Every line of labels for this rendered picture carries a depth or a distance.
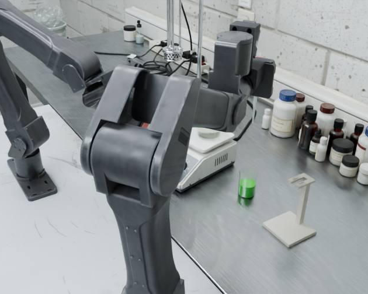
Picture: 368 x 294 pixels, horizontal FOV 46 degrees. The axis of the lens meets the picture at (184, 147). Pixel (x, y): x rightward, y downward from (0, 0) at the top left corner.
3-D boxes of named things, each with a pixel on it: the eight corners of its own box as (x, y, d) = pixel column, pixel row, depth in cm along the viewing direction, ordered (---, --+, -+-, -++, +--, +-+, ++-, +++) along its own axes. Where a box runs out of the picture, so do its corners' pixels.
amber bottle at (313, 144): (315, 150, 121) (320, 125, 117) (322, 155, 119) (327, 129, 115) (306, 151, 120) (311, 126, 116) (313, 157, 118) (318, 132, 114)
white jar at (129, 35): (124, 41, 207) (123, 28, 204) (123, 38, 212) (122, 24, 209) (137, 41, 208) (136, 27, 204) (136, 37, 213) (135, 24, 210)
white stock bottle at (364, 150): (378, 164, 115) (389, 126, 109) (376, 176, 110) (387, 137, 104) (354, 158, 117) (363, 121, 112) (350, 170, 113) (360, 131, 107)
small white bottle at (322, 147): (326, 159, 117) (330, 137, 114) (322, 163, 115) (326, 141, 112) (316, 156, 118) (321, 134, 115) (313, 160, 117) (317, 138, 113)
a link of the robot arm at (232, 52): (213, 27, 72) (183, 45, 62) (264, 33, 69) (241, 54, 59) (209, 92, 78) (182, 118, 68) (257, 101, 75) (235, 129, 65)
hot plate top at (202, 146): (202, 154, 103) (203, 150, 103) (169, 136, 111) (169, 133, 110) (236, 137, 111) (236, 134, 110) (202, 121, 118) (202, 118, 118)
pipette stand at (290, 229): (288, 248, 88) (297, 196, 81) (261, 225, 93) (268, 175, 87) (316, 234, 91) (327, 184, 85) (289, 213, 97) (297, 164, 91)
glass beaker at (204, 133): (208, 128, 114) (209, 98, 110) (226, 136, 110) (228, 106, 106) (188, 136, 110) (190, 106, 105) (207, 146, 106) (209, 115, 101)
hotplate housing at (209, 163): (180, 195, 102) (181, 166, 98) (145, 172, 111) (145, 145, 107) (241, 161, 116) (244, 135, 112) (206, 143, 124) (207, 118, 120)
